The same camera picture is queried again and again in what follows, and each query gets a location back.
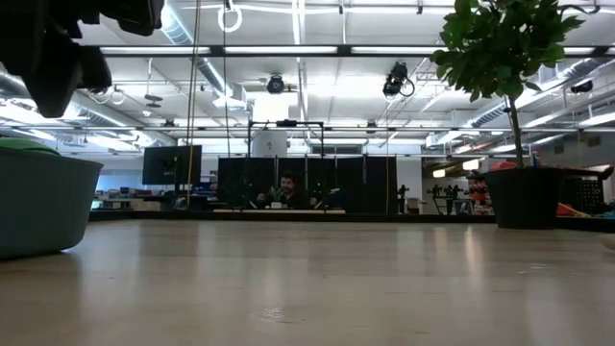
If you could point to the black tripod stands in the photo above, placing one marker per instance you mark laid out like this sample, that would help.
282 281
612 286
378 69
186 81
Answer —
444 194

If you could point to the black computer monitor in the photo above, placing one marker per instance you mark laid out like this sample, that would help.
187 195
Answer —
170 165

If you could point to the black ceiling camera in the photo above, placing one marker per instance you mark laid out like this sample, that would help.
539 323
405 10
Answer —
395 79
276 84
582 87

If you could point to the teal plastic tupperware container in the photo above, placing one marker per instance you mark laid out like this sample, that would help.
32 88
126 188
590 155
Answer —
43 206

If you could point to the black partition panels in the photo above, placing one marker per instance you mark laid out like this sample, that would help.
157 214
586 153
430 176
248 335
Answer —
351 185

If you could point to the green leafy potted plant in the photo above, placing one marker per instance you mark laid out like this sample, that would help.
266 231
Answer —
499 43

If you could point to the black aluminium table frame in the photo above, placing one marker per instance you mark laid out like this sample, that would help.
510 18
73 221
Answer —
413 217

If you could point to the person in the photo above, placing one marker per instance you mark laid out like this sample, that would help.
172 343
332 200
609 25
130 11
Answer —
288 192

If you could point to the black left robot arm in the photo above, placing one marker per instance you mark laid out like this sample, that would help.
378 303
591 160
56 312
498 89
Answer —
125 14

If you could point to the black overhead frame bar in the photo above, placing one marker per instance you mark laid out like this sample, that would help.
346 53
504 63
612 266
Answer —
336 50

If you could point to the black perforated crate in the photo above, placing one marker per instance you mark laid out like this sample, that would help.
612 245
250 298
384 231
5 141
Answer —
583 192

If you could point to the black plant pot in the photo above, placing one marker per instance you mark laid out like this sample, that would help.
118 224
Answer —
526 197

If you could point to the black metal stand frame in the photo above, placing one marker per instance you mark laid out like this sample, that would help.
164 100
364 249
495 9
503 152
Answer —
286 123

